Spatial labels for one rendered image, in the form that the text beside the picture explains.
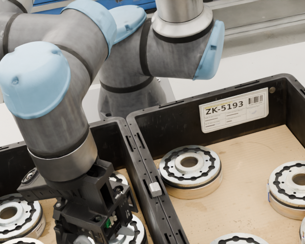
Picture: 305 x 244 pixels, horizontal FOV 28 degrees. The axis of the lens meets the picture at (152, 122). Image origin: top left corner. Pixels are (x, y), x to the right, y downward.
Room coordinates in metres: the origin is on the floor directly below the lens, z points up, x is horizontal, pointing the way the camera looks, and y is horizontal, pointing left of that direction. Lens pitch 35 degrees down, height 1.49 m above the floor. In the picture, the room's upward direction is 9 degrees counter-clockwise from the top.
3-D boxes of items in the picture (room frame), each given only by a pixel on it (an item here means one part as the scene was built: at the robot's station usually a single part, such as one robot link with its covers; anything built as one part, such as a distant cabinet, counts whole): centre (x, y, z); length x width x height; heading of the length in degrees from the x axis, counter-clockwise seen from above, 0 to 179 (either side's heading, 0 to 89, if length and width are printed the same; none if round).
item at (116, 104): (1.11, 0.04, 0.81); 0.15 x 0.15 x 0.10
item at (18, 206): (0.72, 0.25, 0.86); 0.05 x 0.05 x 0.01
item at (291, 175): (0.69, -0.21, 0.86); 0.05 x 0.05 x 0.01
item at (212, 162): (0.77, -0.05, 0.86); 0.10 x 0.10 x 0.01
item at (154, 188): (0.64, 0.01, 0.94); 0.02 x 0.01 x 0.01; 9
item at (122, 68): (1.10, 0.03, 0.93); 0.13 x 0.12 x 0.14; 67
